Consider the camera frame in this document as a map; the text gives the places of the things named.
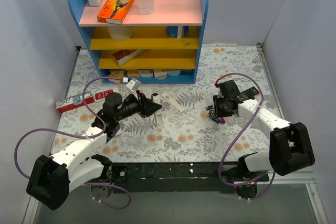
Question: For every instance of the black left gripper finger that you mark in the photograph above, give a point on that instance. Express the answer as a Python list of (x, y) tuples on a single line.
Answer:
[(151, 108), (142, 98)]

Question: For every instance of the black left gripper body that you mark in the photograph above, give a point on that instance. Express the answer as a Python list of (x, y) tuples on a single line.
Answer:
[(143, 104)]

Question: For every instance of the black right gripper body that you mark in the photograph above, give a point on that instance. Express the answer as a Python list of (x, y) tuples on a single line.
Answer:
[(216, 106)]

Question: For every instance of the white slim remote control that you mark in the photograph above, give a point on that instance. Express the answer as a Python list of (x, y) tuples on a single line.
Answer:
[(156, 100)]

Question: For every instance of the white remote battery cover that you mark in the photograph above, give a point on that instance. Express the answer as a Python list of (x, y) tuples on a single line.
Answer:
[(173, 102)]

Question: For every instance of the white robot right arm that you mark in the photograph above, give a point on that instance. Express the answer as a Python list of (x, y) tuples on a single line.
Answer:
[(290, 148)]

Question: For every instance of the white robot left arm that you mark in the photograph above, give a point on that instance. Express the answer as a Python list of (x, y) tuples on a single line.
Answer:
[(54, 177)]

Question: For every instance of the pile of aaa batteries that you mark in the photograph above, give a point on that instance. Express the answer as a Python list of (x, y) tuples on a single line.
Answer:
[(211, 115)]

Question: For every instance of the black tv remote control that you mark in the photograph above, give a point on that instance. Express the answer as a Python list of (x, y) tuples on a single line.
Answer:
[(250, 92)]

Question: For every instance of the red white calculator remote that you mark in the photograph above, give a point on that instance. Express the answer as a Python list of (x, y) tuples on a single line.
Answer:
[(102, 94)]

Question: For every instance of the red white box on shelf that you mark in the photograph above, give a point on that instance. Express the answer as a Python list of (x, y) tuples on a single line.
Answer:
[(123, 56)]

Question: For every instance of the red white toothpaste box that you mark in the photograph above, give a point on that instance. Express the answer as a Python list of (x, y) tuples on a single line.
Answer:
[(74, 102)]

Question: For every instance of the blue wooden shelf unit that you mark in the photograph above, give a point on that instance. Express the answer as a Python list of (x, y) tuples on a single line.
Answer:
[(162, 51)]

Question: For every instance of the white cup on shelf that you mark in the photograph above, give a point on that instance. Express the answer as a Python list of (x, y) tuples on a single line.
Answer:
[(120, 33)]

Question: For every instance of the blue white can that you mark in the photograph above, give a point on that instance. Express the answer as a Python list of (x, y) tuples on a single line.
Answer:
[(177, 31)]

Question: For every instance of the orange razor box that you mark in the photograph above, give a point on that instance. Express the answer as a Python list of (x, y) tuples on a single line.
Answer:
[(114, 11)]

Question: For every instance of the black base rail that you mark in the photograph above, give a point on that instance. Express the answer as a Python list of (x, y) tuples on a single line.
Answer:
[(174, 177)]

